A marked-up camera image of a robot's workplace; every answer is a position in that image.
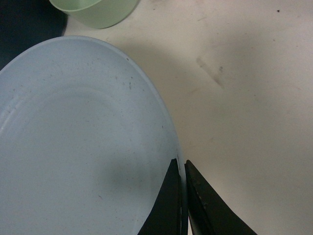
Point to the green plastic bowl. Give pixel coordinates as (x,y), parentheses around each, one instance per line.
(97,14)

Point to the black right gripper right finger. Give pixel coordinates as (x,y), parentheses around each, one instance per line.
(208,212)

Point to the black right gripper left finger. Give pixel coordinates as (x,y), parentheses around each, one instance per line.
(165,216)

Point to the blue plastic plate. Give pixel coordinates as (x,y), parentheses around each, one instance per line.
(85,141)

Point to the dark blue cooking pot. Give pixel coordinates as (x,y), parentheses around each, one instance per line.
(25,23)

